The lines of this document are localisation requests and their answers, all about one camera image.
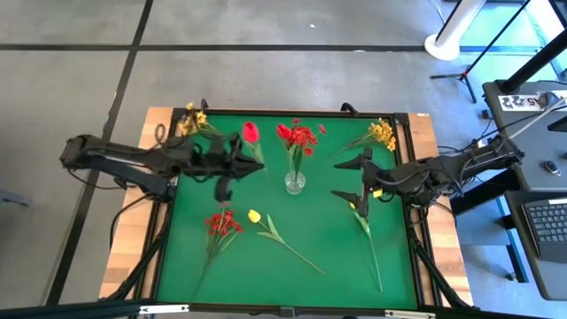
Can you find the textured clear glass vase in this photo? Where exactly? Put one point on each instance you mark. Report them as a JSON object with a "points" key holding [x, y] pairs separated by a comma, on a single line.
{"points": [[294, 186]]}

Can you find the thick black pole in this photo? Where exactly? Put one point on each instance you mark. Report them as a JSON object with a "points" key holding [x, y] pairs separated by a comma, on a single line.
{"points": [[531, 66]]}

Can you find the black camera rig bar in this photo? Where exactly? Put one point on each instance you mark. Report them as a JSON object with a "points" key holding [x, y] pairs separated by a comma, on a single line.
{"points": [[66, 310]]}

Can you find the red artificial tulip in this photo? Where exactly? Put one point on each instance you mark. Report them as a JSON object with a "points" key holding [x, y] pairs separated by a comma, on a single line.
{"points": [[284, 131], [250, 132]]}

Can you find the green table mat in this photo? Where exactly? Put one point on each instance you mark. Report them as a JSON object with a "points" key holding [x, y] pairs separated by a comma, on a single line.
{"points": [[248, 283]]}

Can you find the yellow artificial flower bunch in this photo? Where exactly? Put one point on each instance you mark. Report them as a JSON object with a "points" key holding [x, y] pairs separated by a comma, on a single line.
{"points": [[383, 133], [197, 122]]}

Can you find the silver flat bracket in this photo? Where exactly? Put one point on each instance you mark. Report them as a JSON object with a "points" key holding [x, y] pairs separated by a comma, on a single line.
{"points": [[409, 314], [164, 308]]}

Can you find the white round pillar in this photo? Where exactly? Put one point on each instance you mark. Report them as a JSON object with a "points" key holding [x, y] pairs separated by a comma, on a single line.
{"points": [[445, 44]]}

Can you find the black aluminium table frame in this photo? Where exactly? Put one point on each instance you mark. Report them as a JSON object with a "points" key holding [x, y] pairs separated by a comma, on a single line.
{"points": [[283, 111]]}

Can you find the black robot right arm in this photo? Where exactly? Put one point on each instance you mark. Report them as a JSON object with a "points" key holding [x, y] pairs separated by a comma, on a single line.
{"points": [[478, 161]]}

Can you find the grey chair base leg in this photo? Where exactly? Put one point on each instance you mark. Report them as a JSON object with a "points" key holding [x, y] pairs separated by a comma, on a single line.
{"points": [[15, 198]]}

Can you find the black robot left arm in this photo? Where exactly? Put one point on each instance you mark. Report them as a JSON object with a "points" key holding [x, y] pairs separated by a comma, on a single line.
{"points": [[111, 155]]}

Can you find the black key fob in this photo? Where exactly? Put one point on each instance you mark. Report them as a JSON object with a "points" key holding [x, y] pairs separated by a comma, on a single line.
{"points": [[552, 168]]}

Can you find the black laptop keyboard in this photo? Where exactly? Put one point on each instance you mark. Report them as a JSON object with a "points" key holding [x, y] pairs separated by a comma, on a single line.
{"points": [[549, 221]]}

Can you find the black tripod stand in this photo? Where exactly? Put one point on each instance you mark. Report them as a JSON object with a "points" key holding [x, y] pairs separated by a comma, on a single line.
{"points": [[465, 75]]}

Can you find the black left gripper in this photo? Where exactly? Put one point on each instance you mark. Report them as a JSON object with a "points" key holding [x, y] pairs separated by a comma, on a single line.
{"points": [[208, 161]]}

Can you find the dark grey desk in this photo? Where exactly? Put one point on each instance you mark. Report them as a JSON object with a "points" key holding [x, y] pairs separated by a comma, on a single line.
{"points": [[531, 274]]}

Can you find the white printed label paper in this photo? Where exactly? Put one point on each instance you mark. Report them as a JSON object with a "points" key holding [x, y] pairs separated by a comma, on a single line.
{"points": [[518, 102]]}

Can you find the yellow artificial tulip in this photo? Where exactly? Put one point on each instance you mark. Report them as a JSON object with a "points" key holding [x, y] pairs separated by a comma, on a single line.
{"points": [[253, 216], [363, 223]]}

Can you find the red artificial flower bunch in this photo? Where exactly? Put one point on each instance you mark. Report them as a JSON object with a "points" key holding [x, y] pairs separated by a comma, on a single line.
{"points": [[221, 221], [301, 136]]}

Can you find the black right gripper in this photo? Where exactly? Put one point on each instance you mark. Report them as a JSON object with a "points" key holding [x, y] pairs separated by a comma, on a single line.
{"points": [[398, 181]]}

